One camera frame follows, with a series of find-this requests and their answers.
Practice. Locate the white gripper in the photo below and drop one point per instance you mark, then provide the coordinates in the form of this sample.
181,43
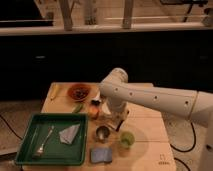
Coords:
115,112

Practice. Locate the white eraser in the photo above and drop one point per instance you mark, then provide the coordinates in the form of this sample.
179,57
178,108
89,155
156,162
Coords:
96,101

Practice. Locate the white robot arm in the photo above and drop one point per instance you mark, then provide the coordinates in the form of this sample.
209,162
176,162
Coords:
195,106

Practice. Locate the green plastic cup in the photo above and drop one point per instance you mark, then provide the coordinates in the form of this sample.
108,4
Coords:
127,139

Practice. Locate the small metal cup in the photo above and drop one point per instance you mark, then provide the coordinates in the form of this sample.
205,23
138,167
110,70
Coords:
102,133

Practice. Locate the blue sponge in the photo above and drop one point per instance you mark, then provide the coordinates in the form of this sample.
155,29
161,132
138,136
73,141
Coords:
101,155

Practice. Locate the green pepper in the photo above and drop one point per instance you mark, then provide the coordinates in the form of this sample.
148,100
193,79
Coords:
78,108

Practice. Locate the red bowl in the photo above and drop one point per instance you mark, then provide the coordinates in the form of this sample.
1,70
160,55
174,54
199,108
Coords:
79,92

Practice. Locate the grey folded cloth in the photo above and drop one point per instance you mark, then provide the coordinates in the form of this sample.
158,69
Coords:
68,135

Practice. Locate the yellow banana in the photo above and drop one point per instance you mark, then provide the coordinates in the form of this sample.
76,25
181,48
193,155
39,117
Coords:
54,91

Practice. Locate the green plastic tray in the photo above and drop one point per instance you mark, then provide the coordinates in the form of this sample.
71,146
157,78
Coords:
55,152

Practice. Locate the silver fork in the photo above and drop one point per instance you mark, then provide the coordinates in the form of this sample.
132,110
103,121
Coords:
40,150

